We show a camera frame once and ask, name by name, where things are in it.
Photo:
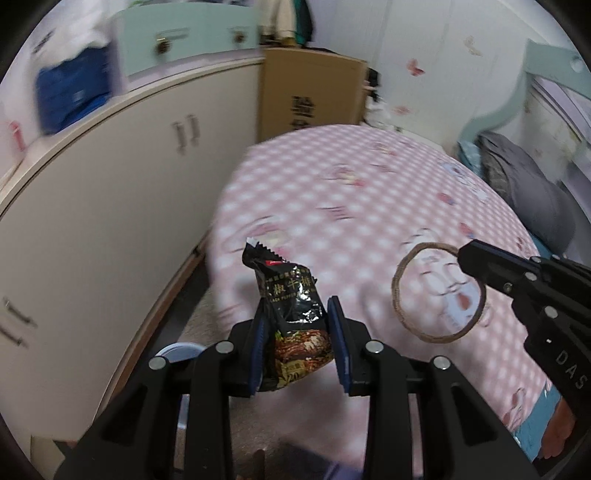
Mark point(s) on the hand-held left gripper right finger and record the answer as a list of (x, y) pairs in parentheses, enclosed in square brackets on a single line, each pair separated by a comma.
[(337, 346)]

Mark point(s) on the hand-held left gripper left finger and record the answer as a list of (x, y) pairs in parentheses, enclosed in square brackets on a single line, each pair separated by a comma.
[(256, 360)]

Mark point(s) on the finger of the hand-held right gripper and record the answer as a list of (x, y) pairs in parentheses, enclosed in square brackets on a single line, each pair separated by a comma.
[(568, 277), (489, 263)]

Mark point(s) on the black snack packet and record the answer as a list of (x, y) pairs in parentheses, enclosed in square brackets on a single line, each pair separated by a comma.
[(291, 304)]

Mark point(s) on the light blue plastic bin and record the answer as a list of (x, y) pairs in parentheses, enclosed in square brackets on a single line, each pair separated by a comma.
[(178, 353)]

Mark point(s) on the person's right hand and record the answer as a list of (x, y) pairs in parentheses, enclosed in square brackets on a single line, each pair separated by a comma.
[(563, 424)]

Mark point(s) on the teal bed sheet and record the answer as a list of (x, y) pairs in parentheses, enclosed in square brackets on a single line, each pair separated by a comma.
[(538, 415)]

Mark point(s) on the grey cushion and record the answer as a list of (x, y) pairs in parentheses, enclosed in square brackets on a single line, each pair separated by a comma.
[(521, 184)]

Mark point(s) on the pink checked tablecloth table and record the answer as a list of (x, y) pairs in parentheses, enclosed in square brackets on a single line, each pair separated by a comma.
[(369, 194)]

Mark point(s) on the white wardrobe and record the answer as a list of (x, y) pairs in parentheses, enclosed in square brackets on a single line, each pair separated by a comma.
[(438, 92)]

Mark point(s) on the white low cabinet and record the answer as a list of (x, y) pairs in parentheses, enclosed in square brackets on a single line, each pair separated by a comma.
[(115, 207)]

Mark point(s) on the pink butterfly sticker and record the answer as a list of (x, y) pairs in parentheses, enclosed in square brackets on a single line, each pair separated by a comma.
[(415, 67)]

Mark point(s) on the brown cardboard box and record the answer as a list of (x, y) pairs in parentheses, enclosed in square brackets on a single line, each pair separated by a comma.
[(314, 87)]

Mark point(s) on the dark green hanging jacket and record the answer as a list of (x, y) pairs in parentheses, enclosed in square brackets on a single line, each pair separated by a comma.
[(304, 21)]

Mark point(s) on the cream hanging jacket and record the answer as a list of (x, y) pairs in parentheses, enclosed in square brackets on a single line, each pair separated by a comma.
[(277, 21)]

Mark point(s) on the blue woven bag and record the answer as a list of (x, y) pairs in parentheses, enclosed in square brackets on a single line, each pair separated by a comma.
[(74, 92)]

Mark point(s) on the mint green drawer unit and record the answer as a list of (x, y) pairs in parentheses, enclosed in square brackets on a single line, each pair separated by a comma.
[(194, 37)]

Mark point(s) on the white plastic bag red print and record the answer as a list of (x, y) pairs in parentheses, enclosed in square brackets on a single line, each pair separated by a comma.
[(11, 131)]

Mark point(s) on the white paper bag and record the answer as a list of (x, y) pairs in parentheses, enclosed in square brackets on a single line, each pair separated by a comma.
[(69, 37)]

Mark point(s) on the mint green bunk bed frame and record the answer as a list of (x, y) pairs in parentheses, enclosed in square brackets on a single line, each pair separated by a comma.
[(508, 101)]

